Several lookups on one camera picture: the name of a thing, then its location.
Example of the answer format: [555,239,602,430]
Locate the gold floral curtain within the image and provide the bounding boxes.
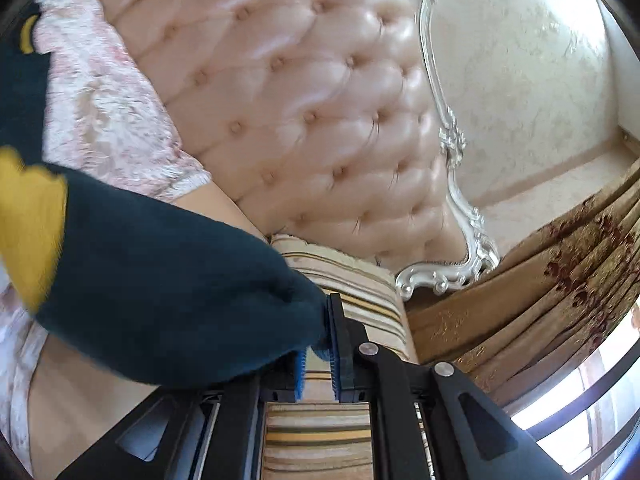
[405,159,640,412]

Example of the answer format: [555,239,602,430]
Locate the navy sweater with yellow patches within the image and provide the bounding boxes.
[0,0,335,390]

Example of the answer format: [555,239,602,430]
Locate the striped beige cushion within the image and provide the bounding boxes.
[262,232,422,480]

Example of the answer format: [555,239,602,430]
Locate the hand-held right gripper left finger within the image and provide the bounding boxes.
[55,349,308,480]

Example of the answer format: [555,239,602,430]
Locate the pink floral blanket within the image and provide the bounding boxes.
[0,0,214,477]

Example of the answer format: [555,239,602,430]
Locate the tufted beige headboard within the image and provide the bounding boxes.
[26,0,473,478]

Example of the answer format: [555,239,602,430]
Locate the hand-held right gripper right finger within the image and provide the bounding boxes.
[327,292,577,480]

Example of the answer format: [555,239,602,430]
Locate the window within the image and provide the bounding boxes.
[507,297,640,463]

